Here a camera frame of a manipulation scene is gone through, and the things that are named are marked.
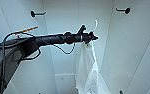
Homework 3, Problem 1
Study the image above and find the grey wardrobe divider panel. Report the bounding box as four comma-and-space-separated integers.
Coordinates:
54, 73, 77, 94

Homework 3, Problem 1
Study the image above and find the white wardrobe carcass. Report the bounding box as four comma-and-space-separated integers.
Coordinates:
0, 0, 150, 94

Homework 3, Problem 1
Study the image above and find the white wardrobe door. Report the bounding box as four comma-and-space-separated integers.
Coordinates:
124, 23, 150, 94

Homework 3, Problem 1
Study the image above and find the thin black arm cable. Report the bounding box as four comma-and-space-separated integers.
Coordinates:
51, 42, 77, 56
0, 30, 43, 94

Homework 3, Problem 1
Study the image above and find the white shirt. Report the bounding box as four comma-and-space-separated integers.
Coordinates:
74, 41, 100, 94

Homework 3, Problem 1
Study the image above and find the black hanger rail bracket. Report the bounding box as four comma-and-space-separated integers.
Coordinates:
115, 7, 132, 15
30, 10, 48, 18

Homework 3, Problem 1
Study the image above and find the white clothes hanger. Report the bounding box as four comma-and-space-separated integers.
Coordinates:
80, 19, 99, 48

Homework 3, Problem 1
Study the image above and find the small black wardrobe hinge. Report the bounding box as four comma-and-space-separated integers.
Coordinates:
118, 89, 125, 94

